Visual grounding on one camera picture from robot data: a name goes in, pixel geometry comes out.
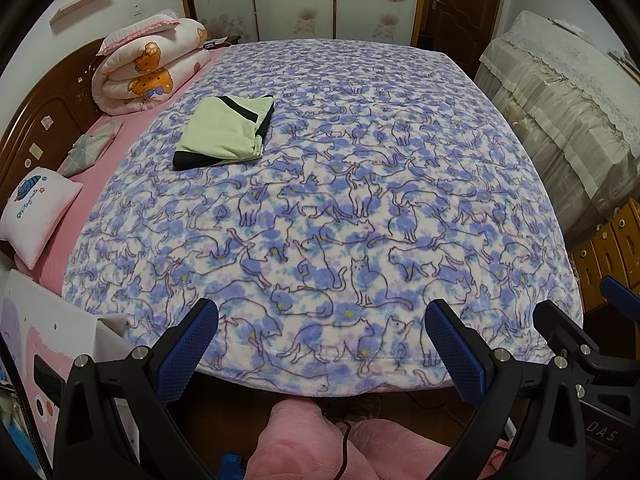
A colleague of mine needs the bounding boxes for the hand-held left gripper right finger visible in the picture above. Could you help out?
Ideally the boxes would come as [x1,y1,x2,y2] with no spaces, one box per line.
[424,298,590,480]

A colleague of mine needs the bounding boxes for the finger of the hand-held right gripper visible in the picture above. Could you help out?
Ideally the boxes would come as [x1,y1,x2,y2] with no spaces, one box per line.
[532,300,640,401]
[600,275,640,312]

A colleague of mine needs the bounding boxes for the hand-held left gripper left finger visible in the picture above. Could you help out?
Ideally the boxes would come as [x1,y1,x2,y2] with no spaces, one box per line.
[52,297,219,480]

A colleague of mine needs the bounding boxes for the green and black jacket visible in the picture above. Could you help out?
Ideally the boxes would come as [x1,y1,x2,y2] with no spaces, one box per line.
[172,94,276,172]

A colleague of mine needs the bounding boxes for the wooden drawer cabinet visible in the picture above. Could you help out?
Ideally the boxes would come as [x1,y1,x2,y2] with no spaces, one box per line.
[570,195,640,321]

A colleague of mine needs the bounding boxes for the blue plastic object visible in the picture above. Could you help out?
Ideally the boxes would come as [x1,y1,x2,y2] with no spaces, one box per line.
[220,452,248,480]

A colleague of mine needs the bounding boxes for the person's pink fleece pants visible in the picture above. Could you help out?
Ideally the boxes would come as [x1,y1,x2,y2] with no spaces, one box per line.
[242,394,506,480]

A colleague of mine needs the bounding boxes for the white cardboard box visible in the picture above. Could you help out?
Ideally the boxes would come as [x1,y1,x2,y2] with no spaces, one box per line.
[0,269,143,480]

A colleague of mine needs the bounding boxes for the pink bedsheet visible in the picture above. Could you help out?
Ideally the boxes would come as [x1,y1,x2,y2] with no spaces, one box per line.
[15,45,236,301]

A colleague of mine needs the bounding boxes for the cat print fleece blanket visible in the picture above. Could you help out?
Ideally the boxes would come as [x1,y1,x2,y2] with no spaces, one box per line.
[60,40,586,393]

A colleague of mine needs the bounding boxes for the white fish print pillow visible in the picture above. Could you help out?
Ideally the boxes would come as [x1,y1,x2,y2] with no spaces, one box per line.
[0,170,83,270]

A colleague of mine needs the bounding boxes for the grey star print pillow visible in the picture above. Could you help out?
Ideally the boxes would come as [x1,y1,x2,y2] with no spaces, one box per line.
[61,119,125,178]

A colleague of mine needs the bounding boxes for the carved wooden headboard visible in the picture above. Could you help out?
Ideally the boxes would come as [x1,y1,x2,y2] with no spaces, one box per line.
[0,37,108,261]

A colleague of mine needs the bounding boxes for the bear print rolled quilt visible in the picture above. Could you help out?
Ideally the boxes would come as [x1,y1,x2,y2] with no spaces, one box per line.
[91,17,213,115]

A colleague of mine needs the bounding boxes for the pink ruffled pillow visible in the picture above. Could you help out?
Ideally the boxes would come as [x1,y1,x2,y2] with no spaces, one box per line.
[96,8,181,56]

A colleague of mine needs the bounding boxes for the dark wooden door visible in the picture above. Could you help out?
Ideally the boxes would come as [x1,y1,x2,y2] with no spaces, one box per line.
[417,0,508,53]

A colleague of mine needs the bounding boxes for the black cable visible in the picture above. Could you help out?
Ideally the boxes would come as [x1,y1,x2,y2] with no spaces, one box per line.
[320,407,353,480]

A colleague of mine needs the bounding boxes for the pink wall shelf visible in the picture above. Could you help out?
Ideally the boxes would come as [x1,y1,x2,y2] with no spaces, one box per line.
[49,0,119,26]

